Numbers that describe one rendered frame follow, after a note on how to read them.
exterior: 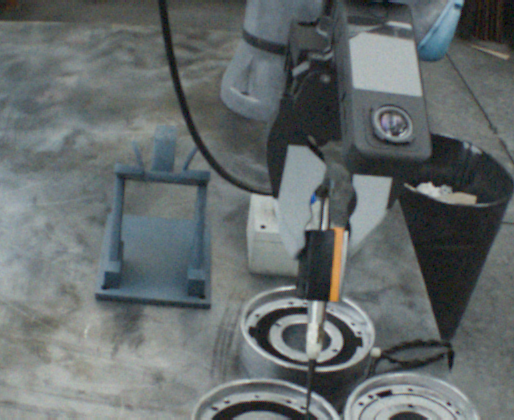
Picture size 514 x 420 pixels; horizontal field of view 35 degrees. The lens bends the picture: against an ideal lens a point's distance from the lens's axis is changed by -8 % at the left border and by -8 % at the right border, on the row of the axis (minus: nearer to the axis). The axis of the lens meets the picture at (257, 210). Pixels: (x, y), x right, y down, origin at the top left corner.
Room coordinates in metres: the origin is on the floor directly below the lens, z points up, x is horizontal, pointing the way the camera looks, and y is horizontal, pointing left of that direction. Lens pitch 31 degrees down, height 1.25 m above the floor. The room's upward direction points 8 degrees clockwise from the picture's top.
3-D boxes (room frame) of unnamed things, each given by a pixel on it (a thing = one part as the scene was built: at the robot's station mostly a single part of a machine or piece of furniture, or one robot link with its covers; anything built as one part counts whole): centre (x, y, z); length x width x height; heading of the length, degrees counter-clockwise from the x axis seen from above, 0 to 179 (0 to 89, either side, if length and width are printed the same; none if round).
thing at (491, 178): (1.68, -0.40, 0.21); 0.34 x 0.34 x 0.43
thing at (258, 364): (0.53, -0.05, 0.82); 0.10 x 0.10 x 0.04
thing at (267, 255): (0.69, -0.03, 0.82); 0.08 x 0.07 x 0.05; 7
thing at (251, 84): (1.03, -0.01, 0.85); 0.15 x 0.15 x 0.10
